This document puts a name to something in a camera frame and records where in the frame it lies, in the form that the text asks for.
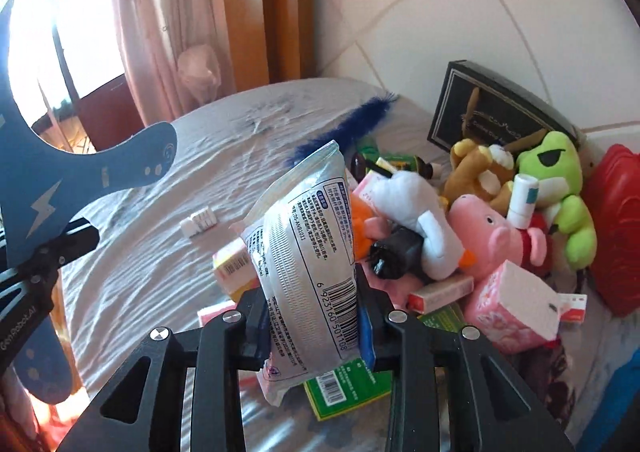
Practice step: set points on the brown bear plush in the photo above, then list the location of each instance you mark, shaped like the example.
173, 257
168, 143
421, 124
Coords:
486, 171

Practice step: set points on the pink white flat box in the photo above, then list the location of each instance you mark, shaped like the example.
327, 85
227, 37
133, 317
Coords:
234, 270

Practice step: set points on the orange plush ball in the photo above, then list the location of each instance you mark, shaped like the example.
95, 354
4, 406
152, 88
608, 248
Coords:
368, 227

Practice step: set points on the green frog plush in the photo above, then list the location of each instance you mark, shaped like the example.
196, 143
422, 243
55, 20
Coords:
555, 163

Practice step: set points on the wooden headboard frame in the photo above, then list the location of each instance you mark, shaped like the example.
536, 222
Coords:
267, 41

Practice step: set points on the white small tube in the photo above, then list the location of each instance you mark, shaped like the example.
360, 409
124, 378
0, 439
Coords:
523, 201

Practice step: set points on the small white clip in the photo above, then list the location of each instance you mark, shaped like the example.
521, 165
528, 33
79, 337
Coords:
198, 222

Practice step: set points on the white red medicine box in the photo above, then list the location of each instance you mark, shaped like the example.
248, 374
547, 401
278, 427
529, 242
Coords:
436, 295

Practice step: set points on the green medicine box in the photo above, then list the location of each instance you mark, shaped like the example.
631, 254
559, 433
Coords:
352, 386

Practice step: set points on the white duck plush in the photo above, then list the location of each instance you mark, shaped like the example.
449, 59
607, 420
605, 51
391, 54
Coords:
411, 202

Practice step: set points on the pink pig plush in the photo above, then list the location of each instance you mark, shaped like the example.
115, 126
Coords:
492, 239

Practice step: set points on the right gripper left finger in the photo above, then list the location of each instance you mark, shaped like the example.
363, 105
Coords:
140, 407

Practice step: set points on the pink tissue pack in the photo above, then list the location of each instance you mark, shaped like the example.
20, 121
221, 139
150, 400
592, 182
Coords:
514, 309

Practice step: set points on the blue plastic crate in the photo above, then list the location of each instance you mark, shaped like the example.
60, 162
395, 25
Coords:
615, 426

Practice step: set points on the black gift box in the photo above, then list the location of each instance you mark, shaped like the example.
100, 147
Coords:
477, 103

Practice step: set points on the silver white refill pouch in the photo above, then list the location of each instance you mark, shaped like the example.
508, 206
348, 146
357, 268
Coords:
299, 236

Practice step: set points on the blue feather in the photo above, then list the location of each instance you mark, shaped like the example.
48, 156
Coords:
361, 121

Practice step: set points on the pink curtain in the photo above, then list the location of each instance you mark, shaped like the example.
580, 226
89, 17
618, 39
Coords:
176, 55

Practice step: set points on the black small bottle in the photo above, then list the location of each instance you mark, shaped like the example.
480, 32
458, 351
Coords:
396, 255

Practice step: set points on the red toy suitcase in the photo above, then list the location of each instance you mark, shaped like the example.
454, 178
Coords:
612, 196

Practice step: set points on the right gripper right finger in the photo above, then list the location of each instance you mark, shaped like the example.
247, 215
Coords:
490, 406

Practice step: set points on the red white toothpaste box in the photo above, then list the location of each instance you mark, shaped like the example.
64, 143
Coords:
573, 308

